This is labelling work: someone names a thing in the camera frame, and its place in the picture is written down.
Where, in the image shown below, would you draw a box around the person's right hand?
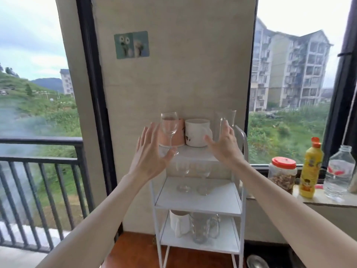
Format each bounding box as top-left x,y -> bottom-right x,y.
204,119 -> 248,173

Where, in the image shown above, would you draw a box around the person's left hand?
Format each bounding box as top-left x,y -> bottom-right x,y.
125,122 -> 178,185

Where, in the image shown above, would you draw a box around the tall clear tumbler glass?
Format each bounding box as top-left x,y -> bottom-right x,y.
214,109 -> 237,143

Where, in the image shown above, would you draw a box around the white printed ceramic mug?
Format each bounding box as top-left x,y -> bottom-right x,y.
184,118 -> 213,148

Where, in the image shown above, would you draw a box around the wine glass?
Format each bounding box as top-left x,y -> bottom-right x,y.
195,164 -> 212,197
160,112 -> 180,156
175,161 -> 192,193

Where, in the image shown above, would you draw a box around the pink ceramic mug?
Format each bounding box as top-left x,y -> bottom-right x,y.
159,118 -> 186,149

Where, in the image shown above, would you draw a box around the white metal shelf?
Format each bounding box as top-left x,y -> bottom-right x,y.
149,124 -> 250,268

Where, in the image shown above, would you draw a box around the plain white mug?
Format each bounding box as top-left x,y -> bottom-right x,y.
169,210 -> 192,239

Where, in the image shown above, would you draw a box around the clear glass mug cup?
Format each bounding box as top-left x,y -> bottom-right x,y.
189,212 -> 210,245
206,213 -> 222,239

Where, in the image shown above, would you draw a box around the person's right forearm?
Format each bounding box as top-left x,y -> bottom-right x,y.
231,160 -> 357,268

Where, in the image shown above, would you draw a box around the person's left forearm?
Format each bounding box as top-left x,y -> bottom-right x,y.
36,173 -> 152,268

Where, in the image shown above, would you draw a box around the red-lid plastic jar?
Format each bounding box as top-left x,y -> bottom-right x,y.
267,156 -> 298,195

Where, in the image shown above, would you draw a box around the yellow bottle orange cap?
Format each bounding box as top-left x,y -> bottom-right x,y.
299,136 -> 324,200

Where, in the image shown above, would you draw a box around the beige stone windowsill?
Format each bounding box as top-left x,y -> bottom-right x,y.
247,188 -> 357,207

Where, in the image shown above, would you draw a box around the grey apartment building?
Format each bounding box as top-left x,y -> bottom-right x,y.
249,17 -> 334,112

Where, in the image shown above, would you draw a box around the black balcony railing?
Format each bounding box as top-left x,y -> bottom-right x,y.
0,137 -> 96,254

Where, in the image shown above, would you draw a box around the distant white building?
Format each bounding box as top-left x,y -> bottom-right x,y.
59,68 -> 75,98

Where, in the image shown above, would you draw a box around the clear plastic water bottle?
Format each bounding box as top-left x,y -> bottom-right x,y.
323,144 -> 357,200

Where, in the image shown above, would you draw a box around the clear bag beige contents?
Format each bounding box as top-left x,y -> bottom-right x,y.
348,166 -> 357,194

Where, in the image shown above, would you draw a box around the black door frame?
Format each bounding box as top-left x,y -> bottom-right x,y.
75,0 -> 124,241

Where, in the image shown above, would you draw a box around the teal cartoon wall sticker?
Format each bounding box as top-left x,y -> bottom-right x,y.
113,31 -> 151,60

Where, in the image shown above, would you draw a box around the black window frame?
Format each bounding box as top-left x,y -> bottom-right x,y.
245,0 -> 357,179

